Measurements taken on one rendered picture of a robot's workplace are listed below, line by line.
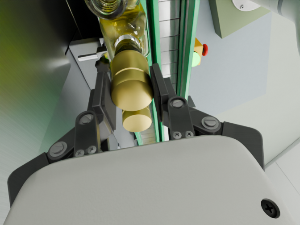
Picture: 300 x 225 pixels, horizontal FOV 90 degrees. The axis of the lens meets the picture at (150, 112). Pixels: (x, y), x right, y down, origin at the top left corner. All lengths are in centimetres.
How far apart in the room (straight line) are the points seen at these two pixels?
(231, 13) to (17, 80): 71
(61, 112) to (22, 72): 13
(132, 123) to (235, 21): 68
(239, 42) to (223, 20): 22
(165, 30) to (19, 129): 35
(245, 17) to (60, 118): 74
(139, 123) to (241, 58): 88
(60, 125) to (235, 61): 90
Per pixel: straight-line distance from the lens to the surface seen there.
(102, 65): 30
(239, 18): 79
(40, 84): 25
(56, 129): 31
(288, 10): 58
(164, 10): 41
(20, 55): 24
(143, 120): 17
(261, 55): 108
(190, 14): 35
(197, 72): 92
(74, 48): 44
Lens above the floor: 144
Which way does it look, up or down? 41 degrees down
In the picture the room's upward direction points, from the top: 169 degrees clockwise
